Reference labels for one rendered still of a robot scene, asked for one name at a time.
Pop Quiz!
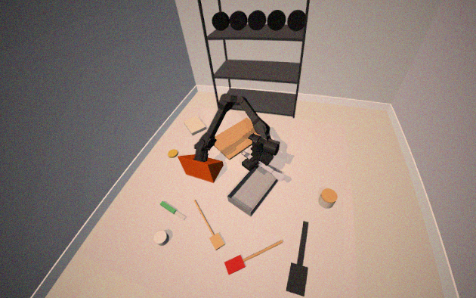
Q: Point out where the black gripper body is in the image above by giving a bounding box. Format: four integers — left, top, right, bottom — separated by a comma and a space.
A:
242, 147, 264, 171

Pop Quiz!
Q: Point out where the red spatula with wooden handle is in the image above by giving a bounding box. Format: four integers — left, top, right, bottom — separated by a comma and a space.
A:
224, 241, 283, 275

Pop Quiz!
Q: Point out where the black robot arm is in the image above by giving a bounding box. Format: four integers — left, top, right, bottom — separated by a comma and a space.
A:
193, 93, 280, 166

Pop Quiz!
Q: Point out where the grey cylinder with orange top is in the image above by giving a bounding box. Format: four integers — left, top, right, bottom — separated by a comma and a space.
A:
318, 188, 337, 209

